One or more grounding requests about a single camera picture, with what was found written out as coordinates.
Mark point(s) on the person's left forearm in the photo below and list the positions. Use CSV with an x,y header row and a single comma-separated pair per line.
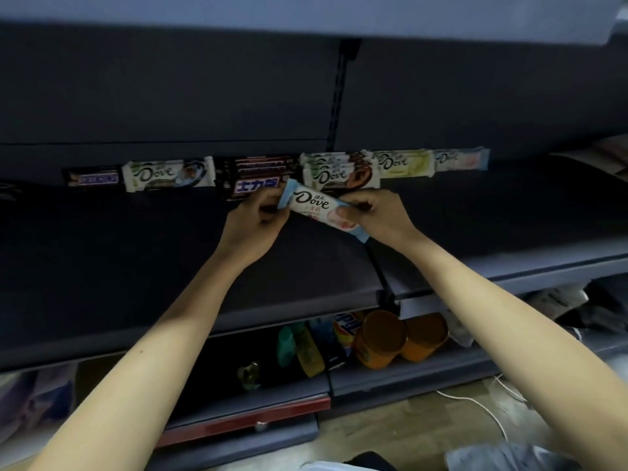
x,y
137,377

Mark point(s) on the dark grey metal shelf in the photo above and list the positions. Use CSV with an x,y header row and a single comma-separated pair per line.
x,y
147,93

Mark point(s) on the yellow plastic bottle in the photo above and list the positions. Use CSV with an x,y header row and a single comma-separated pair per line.
x,y
309,353

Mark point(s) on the Dove bar pink blue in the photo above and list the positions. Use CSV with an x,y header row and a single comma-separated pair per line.
x,y
314,203
461,159

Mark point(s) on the orange plastic tub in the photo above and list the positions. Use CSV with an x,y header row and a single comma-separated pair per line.
x,y
380,340
424,340

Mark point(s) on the white plastic pouch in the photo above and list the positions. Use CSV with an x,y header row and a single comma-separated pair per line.
x,y
557,301

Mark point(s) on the teal plastic bottle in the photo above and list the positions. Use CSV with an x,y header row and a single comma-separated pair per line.
x,y
284,345

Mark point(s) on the blue printed package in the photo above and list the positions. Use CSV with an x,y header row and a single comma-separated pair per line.
x,y
39,397

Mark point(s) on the dark blue carton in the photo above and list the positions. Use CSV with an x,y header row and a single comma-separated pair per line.
x,y
327,343

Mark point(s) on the short brown chocolate bar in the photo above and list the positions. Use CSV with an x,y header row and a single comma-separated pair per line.
x,y
95,178

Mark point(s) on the person's right forearm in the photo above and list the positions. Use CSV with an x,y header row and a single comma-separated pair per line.
x,y
530,338

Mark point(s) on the clear plastic container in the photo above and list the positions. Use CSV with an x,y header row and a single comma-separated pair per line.
x,y
458,331

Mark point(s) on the Dove bar blue white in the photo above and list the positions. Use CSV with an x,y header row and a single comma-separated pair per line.
x,y
167,174

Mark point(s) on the person's right hand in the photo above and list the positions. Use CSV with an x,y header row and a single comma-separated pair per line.
x,y
387,218

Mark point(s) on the orange blue detergent bag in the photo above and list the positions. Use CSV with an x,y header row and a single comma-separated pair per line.
x,y
347,331

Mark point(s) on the person's black trousers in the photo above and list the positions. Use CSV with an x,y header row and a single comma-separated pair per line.
x,y
370,462

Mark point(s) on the person's left hand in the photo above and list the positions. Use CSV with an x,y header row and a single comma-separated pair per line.
x,y
250,230

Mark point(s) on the Dove bar yellow green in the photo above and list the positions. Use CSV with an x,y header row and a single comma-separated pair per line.
x,y
402,164

